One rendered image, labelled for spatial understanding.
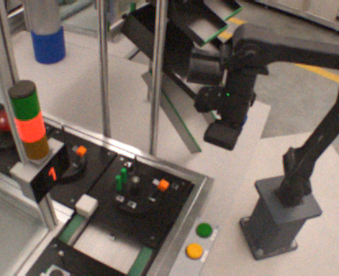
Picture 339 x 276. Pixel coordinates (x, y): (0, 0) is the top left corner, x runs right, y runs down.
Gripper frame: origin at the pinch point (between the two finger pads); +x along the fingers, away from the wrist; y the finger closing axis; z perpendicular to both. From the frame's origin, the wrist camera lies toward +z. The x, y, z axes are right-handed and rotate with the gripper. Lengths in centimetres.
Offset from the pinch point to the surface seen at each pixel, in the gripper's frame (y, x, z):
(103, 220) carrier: 16.4, 28.5, 23.0
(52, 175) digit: 23.9, 5.5, 28.9
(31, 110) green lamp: 25.0, -12.6, 29.2
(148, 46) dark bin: -17.7, -3.8, 28.4
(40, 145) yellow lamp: 24.9, -4.0, 29.2
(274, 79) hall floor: -234, 125, 1
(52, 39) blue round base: -50, 26, 94
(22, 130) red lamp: 26.6, -8.4, 31.1
